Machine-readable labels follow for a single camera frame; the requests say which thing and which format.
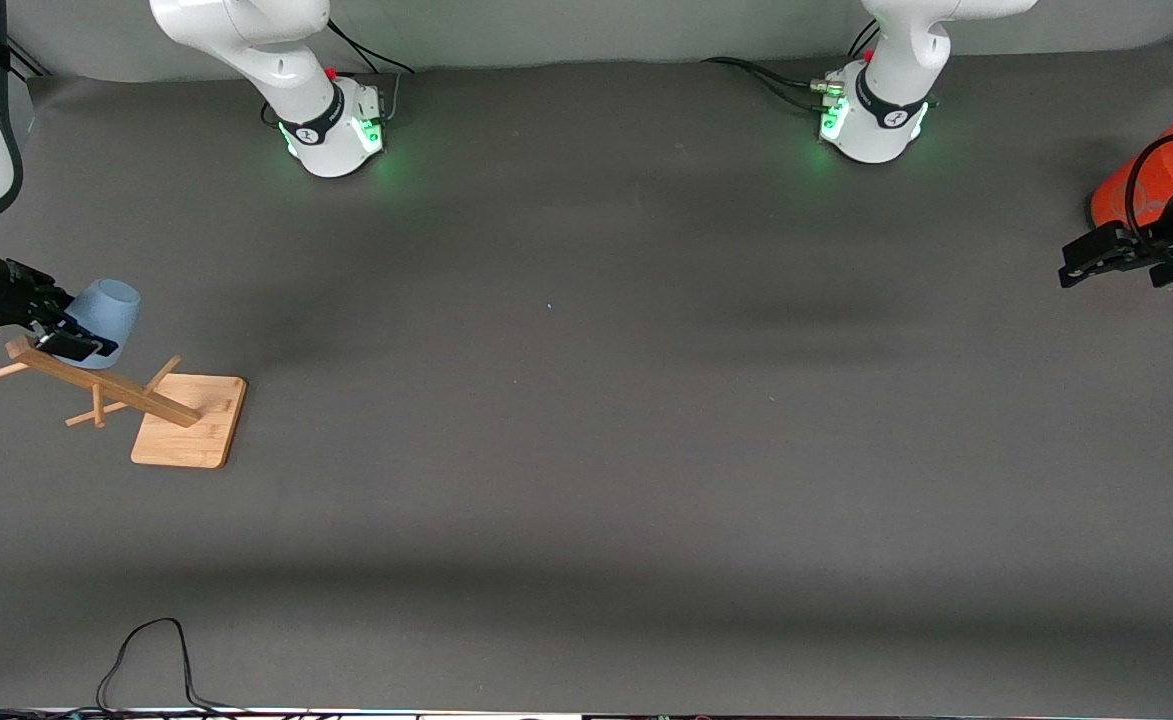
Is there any light blue cup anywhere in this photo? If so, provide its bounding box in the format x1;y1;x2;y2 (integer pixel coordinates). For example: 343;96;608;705
63;278;143;370

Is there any black cable on table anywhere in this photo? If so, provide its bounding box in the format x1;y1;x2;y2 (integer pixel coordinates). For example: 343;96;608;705
96;617;247;714

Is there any wooden cup rack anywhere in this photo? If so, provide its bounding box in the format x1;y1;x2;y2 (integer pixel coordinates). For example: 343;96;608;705
0;335;248;470

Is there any black cable at arm base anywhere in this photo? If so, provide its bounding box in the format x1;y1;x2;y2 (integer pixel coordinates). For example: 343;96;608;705
701;20;879;113
326;18;416;123

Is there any orange cylindrical can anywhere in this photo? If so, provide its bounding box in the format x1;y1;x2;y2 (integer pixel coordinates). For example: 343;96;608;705
1089;100;1173;233

